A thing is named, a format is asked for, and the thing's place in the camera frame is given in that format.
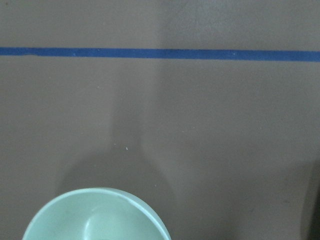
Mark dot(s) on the light green bowl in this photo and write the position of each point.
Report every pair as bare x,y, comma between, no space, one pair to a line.
96,214

